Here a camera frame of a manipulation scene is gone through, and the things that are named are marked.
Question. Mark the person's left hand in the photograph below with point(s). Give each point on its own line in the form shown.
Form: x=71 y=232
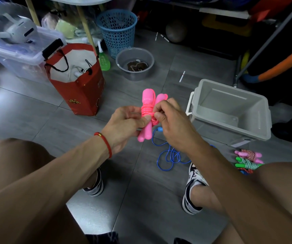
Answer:
x=122 y=127

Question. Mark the person's right hand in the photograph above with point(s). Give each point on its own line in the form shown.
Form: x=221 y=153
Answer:
x=179 y=127

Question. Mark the grey plastic storage bin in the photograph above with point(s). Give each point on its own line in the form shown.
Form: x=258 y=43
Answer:
x=232 y=104

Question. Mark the person's right forearm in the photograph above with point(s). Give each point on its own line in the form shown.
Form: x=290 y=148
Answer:
x=252 y=200

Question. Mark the person's left forearm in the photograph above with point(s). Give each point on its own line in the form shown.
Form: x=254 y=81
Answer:
x=42 y=193

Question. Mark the person's right shoe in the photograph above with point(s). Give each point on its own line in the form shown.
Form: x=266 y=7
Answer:
x=194 y=180

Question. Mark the person's shoe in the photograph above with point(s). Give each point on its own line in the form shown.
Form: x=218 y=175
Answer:
x=96 y=186
x=194 y=180

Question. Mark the person's left shoe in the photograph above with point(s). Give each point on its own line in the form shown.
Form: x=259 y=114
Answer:
x=96 y=186

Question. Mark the clear plastic storage bin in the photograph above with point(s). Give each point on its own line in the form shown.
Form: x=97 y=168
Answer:
x=19 y=63

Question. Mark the person's left leg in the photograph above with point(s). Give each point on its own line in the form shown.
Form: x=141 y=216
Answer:
x=6 y=162

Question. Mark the person's leg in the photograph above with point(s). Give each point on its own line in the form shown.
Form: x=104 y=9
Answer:
x=288 y=188
x=6 y=162

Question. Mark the person's right leg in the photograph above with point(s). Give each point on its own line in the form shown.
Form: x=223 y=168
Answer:
x=288 y=188

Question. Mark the red paper bag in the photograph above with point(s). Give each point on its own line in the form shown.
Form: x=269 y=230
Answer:
x=85 y=99

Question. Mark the white marker pen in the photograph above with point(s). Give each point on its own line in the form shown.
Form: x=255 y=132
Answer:
x=164 y=38
x=156 y=36
x=182 y=76

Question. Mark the grey plastic basin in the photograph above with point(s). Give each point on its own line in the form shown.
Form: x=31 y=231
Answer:
x=124 y=63

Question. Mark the green spray bottle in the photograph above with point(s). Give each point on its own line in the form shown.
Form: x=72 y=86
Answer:
x=104 y=62

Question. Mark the grey plastic stool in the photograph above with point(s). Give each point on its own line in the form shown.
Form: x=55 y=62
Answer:
x=92 y=213

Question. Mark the blue mesh wastebasket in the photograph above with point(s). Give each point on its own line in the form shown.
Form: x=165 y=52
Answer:
x=116 y=33

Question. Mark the brown ball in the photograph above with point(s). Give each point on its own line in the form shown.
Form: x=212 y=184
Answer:
x=176 y=31

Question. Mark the black rectangular pad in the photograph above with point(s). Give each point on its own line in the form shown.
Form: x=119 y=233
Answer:
x=52 y=49

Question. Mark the white oval side table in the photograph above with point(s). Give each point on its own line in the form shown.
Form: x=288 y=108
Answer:
x=87 y=25

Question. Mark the yellow flat board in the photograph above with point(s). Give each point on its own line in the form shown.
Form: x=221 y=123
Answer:
x=224 y=25

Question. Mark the clear plastic bag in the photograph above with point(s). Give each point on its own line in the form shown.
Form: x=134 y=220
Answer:
x=66 y=27

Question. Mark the multicoloured hula hoop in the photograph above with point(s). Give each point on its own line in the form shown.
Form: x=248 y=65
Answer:
x=283 y=69

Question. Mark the white VR headset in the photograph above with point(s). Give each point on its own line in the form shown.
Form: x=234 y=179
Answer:
x=21 y=30

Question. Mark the orange red fabric bag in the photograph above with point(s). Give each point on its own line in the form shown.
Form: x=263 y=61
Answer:
x=270 y=7

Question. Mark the grey balance dome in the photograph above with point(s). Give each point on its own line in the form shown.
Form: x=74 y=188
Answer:
x=1 y=8

